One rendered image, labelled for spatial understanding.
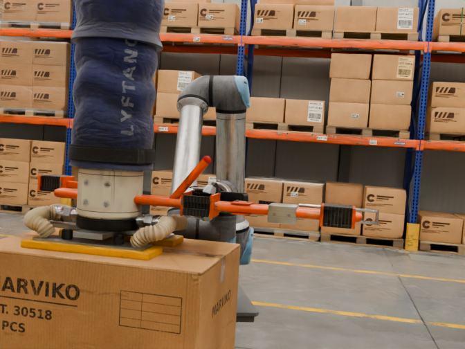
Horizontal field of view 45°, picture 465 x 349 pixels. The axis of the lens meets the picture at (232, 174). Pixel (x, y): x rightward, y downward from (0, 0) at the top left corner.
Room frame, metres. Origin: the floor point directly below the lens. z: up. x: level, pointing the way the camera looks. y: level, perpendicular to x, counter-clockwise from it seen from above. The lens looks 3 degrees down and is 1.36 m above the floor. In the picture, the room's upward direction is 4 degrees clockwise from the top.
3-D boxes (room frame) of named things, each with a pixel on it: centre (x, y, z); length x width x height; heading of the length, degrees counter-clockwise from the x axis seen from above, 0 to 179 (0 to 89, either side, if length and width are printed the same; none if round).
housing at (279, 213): (1.40, -0.13, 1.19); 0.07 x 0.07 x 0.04; 79
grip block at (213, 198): (1.44, 0.08, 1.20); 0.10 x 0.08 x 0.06; 169
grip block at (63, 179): (1.80, 0.57, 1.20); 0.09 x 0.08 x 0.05; 169
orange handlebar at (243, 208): (1.56, 0.11, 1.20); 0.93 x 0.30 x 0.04; 79
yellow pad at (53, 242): (1.39, 0.34, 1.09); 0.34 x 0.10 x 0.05; 79
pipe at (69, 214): (1.49, 0.32, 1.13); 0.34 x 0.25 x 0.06; 79
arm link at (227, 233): (1.75, 0.03, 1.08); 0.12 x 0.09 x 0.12; 87
